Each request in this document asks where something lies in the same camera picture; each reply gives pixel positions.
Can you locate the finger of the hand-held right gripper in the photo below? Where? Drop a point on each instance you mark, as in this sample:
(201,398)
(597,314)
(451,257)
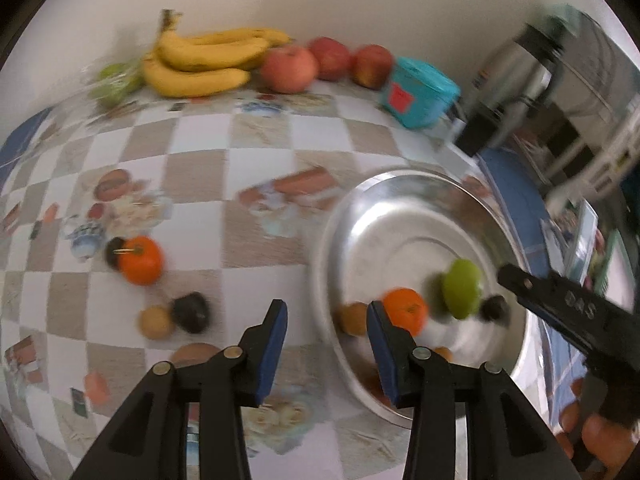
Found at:
(525,285)

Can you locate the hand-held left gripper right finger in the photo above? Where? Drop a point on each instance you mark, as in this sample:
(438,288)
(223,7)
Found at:
(382,355)

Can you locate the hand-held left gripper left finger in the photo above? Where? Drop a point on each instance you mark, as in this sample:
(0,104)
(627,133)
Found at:
(272,355)

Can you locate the dark purple plum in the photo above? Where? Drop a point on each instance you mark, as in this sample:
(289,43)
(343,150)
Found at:
(493,308)
(190,312)
(113,252)

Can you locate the small brown kiwi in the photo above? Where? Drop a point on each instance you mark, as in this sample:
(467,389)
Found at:
(352,317)
(155,323)

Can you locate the green mango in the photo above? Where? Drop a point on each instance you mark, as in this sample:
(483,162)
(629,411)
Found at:
(461,287)

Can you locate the round steel basin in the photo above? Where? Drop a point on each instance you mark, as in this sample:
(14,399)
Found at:
(400,240)

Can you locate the orange tangerine with stem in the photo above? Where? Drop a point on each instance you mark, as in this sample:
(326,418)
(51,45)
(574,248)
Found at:
(142,262)

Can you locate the green fruits in plastic bag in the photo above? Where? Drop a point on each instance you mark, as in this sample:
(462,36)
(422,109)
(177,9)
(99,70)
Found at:
(117,82)

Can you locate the person's right hand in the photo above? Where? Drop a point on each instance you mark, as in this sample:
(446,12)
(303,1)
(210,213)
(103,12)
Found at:
(610,442)

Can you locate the grey phone stand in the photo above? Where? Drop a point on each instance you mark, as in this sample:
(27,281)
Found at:
(552,247)

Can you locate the smartphone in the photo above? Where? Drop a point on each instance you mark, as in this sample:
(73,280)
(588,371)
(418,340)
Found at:
(582,240)

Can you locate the black charger block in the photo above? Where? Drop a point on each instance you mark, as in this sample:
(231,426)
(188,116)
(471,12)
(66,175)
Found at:
(477,135)

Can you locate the white charging dock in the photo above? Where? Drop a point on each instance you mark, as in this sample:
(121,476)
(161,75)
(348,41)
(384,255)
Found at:
(452,135)

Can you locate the white chair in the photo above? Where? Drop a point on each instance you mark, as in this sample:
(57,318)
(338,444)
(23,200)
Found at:
(617,145)

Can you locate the checkered printed tablecloth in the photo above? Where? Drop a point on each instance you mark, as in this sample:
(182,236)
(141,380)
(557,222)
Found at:
(250,150)

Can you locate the teal plastic container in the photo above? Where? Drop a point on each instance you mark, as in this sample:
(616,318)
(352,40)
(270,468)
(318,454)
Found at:
(425,95)

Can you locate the steel thermos jug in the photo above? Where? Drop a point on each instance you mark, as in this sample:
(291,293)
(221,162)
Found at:
(525,70)

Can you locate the dark red apple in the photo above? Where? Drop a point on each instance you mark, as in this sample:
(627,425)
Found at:
(372,65)
(330,57)

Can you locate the yellow banana bunch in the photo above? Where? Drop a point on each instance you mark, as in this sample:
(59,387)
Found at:
(195,82)

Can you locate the pale red apple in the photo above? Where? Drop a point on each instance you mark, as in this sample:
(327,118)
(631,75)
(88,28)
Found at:
(289,67)

